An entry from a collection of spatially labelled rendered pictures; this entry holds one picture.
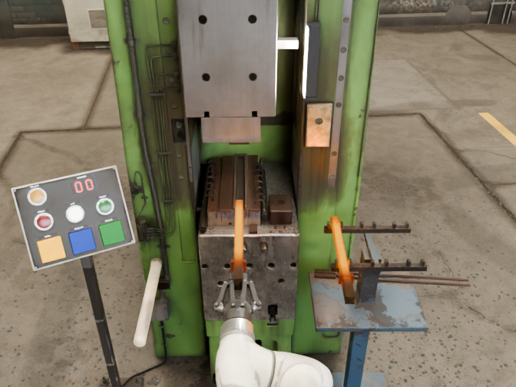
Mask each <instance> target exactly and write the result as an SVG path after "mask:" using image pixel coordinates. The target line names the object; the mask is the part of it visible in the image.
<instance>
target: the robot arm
mask: <svg viewBox="0 0 516 387"><path fill-rule="evenodd" d="M235 286H237V282H236V280H234V279H233V273H231V274H230V281H229V282H227V281H224V282H223V285H222V288H221V291H220V295H219V298H218V300H217V301H216V302H215V303H214V309H215V312H219V311H221V312H222V313H223V325H222V326H221V328H220V347H219V349H218V351H217V357H216V381H217V387H332V385H333V380H332V375H331V372H330V371H329V369H328V368H327V367H326V366H325V365H323V364H322V363H321V362H319V361H317V360H315V359H312V358H310V357H306V356H301V355H298V354H294V353H290V352H277V351H272V350H268V349H265V348H263V347H262V346H259V345H257V344H256V342H255V334H254V331H253V327H254V325H253V324H252V315H253V312H254V311H256V310H257V311H261V302H260V301H259V300H258V298H257V294H256V290H255V287H254V284H253V281H247V274H246V273H243V279H242V280H241V281H240V286H242V294H241V299H235V295H234V287H235ZM228 288H230V301H229V302H228V304H226V305H225V307H223V302H224V300H225V296H226V294H227V289H228ZM247 288H249V289H250V295H251V297H252V301H253V306H251V305H250V304H249V303H248V302H247V301H246V289H247Z"/></svg>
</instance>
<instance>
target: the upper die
mask: <svg viewBox="0 0 516 387"><path fill-rule="evenodd" d="M201 129H202V141H203V143H245V142H260V117H257V111H252V117H210V115H209V111H205V114H204V117H202V118H201Z"/></svg>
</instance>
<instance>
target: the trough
mask: <svg viewBox="0 0 516 387"><path fill-rule="evenodd" d="M236 200H243V210H244V209H245V156H237V158H236Z"/></svg>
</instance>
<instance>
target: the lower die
mask: <svg viewBox="0 0 516 387"><path fill-rule="evenodd" d="M237 156H245V209H244V211H243V225H244V226H249V225H250V224H257V226H260V200H259V201H257V202H256V204H254V202H255V200H257V199H260V195H259V194H257V195H256V197H254V195H255V194H256V193H259V192H260V189H259V188H256V191H254V188H255V187H259V186H260V182H256V183H255V185H253V184H254V182H255V181H256V180H259V176H257V177H255V179H253V178H254V176H255V175H257V174H259V171H258V170H257V171H255V169H259V165H256V166H255V168H253V165H254V164H258V155H247V154H235V156H223V157H221V158H213V160H215V161H216V162H217V166H216V164H215V162H213V163H212V165H213V166H215V167H216V168H217V171H215V168H214V167H212V171H214V172H215V173H216V177H214V173H213V172H211V177H214V178H215V180H216V182H214V180H213V178H210V182H212V183H214V185H215V188H213V185H212V184H210V188H211V189H213V190H214V194H213V191H212V190H210V192H209V195H212V196H213V201H212V197H209V199H208V206H207V222H208V226H209V227H212V226H235V201H236V186H237ZM254 171H255V173H253V172H254ZM247 207H248V208H247ZM229 223H232V224H231V225H229Z"/></svg>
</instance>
